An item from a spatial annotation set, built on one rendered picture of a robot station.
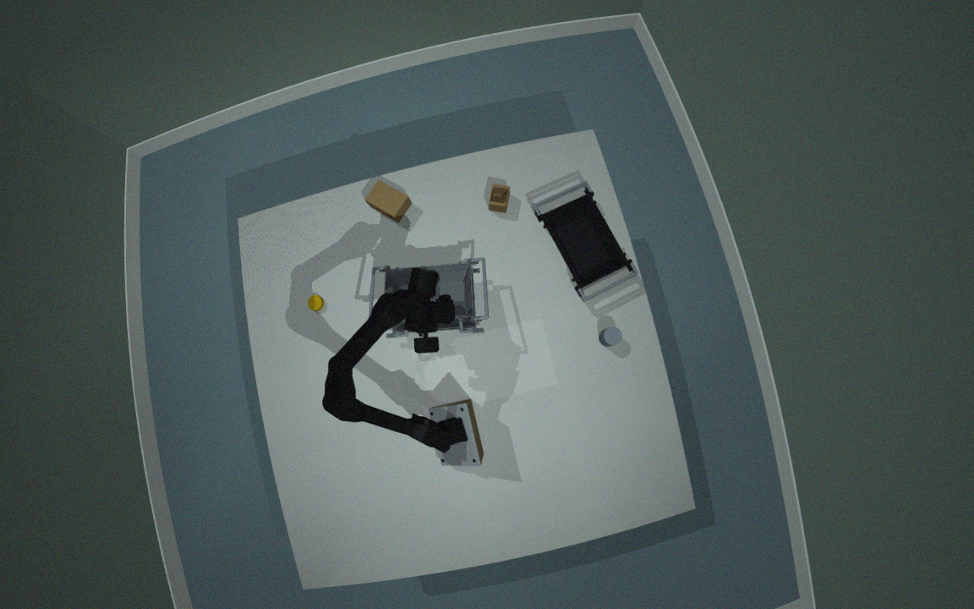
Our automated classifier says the grey cylinder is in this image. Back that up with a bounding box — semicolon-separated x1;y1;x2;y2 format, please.
599;326;622;347

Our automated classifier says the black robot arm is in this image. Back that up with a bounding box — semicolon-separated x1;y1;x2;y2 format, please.
322;267;468;453

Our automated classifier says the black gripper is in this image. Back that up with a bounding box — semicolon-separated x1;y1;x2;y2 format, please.
414;297;439;353

